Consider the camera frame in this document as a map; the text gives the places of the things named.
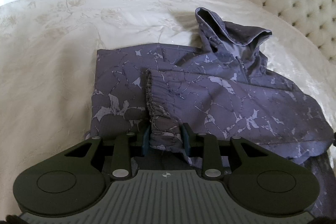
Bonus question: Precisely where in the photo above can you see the purple patterned hooded jacket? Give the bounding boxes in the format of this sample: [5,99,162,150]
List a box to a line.
[89,7,335,218]

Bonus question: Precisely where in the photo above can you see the white floral bed cover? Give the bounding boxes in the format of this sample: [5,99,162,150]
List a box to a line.
[1,0,335,217]

